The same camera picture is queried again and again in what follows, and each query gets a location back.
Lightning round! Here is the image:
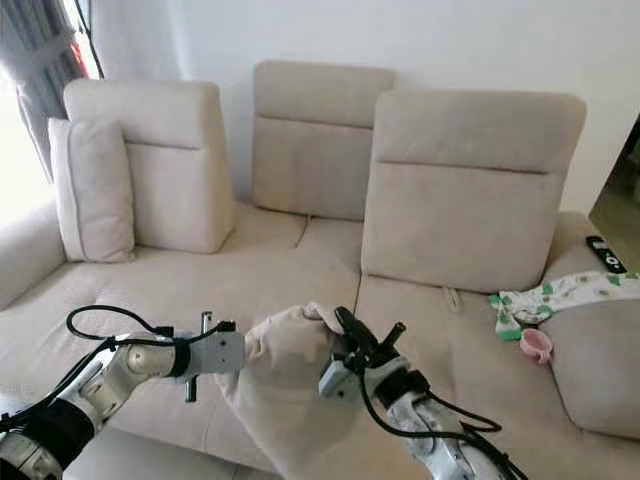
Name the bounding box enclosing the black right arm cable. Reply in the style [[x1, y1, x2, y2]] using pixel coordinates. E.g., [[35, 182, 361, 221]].
[[358, 372, 507, 443]]

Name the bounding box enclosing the beige piped throw pillow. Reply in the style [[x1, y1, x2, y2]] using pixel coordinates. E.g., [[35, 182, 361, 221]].
[[47, 117, 137, 265]]

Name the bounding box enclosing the beige fabric sofa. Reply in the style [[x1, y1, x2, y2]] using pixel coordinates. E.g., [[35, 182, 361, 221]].
[[0, 60, 640, 480]]

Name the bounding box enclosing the green patterned white cloth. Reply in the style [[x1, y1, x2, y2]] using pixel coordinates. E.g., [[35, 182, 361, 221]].
[[489, 271, 640, 342]]

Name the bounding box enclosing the small pink cup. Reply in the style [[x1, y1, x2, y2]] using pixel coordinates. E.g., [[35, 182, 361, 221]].
[[519, 328, 556, 367]]

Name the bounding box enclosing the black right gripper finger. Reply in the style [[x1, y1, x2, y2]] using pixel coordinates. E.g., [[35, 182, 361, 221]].
[[334, 306, 377, 353]]

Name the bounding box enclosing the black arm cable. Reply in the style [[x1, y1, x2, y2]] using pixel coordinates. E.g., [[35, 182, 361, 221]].
[[358, 372, 507, 443], [66, 304, 177, 348]]

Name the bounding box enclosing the beige sofa back cushion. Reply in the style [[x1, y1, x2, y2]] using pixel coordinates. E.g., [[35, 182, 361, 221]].
[[361, 89, 588, 295], [63, 78, 237, 255], [251, 60, 397, 222]]

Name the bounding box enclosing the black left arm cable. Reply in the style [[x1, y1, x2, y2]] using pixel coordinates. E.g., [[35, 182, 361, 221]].
[[66, 304, 177, 348]]

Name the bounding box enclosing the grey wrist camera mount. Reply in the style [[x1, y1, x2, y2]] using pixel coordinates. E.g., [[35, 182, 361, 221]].
[[319, 360, 372, 403], [188, 326, 247, 380]]

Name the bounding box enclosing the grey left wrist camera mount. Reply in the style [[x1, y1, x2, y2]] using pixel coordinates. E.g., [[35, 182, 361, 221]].
[[188, 326, 247, 380]]

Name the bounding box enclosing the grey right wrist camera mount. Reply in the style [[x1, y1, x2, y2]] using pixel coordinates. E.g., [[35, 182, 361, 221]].
[[319, 360, 372, 403]]

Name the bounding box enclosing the black remote control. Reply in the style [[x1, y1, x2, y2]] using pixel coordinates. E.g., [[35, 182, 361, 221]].
[[586, 235, 630, 275]]

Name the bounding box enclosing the grey curtain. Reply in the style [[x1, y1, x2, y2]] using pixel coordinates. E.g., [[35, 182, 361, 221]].
[[0, 0, 98, 184]]

